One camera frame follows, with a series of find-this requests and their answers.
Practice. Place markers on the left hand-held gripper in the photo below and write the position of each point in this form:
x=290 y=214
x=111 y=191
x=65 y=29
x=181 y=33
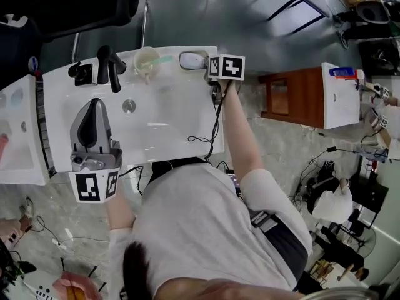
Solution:
x=93 y=183

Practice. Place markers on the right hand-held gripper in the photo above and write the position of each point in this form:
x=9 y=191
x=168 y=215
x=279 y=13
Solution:
x=231 y=67

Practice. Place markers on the white oval soap item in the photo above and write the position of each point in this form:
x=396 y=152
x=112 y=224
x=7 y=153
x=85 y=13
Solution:
x=193 y=61

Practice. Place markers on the green toothbrush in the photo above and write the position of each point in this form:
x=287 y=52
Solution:
x=164 y=60

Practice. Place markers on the beige cup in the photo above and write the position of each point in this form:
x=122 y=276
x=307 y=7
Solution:
x=147 y=64

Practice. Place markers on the white sink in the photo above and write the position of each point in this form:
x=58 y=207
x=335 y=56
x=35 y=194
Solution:
x=168 y=111

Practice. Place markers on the person's right forearm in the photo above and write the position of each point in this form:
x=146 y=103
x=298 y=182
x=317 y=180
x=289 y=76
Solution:
x=240 y=136

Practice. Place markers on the person's left forearm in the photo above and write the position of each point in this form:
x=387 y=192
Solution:
x=120 y=211

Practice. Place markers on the metal sink drain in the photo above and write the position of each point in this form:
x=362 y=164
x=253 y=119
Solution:
x=128 y=106

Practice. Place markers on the black faucet knob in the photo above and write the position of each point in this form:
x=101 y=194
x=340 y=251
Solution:
x=80 y=73

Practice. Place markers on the black faucet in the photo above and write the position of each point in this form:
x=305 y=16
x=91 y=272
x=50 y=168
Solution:
x=107 y=66

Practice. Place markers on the white basin with pink item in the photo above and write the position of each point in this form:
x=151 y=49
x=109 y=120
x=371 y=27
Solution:
x=18 y=136

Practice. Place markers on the brown wooden cabinet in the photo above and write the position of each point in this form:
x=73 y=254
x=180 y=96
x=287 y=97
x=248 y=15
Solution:
x=297 y=98

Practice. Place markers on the black chair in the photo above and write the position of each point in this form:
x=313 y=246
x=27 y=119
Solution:
x=78 y=5

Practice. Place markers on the person's white shirt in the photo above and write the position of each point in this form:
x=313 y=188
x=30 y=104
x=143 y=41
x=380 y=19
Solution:
x=200 y=223

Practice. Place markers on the blue packet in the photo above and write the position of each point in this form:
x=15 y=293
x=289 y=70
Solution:
x=342 y=72

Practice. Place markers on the white basin on wooden cabinet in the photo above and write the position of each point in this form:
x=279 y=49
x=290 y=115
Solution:
x=342 y=102

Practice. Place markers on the pink round object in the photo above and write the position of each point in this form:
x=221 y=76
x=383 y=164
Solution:
x=75 y=287

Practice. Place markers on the grey bin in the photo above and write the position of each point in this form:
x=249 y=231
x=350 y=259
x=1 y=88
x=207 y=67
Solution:
x=373 y=11

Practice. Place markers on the person's dark trousers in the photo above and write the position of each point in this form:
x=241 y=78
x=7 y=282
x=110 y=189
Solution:
x=287 y=248

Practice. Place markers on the black floor fan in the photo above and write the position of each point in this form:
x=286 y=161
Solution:
x=364 y=241

